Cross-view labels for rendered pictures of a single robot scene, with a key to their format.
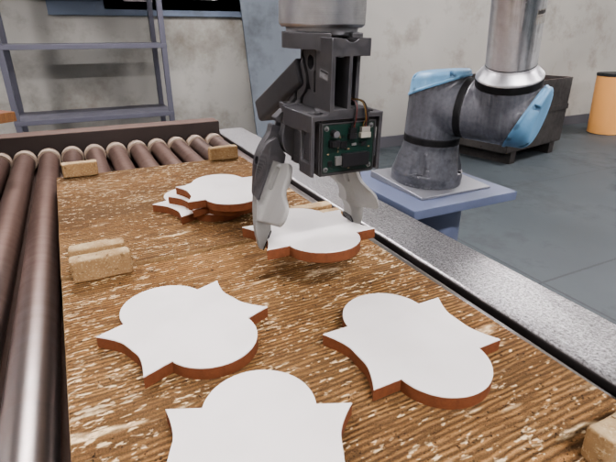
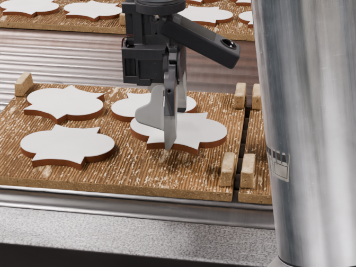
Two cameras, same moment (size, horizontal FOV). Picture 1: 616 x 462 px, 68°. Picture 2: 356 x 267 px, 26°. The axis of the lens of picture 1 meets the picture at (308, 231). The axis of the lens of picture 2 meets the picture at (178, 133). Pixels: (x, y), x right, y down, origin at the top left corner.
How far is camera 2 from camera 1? 139 cm
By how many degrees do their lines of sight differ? 108
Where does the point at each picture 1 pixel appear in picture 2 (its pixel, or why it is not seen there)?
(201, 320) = not seen: hidden behind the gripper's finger
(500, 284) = (78, 229)
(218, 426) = (82, 98)
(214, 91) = not seen: outside the picture
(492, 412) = (14, 147)
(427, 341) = (58, 144)
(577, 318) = (15, 230)
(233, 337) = (126, 110)
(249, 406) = (83, 104)
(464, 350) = (41, 148)
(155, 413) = (110, 98)
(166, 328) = not seen: hidden behind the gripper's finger
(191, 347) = (131, 102)
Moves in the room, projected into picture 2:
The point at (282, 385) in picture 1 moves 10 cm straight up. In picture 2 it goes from (83, 110) to (80, 54)
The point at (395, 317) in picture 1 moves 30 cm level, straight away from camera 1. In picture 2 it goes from (83, 145) to (224, 225)
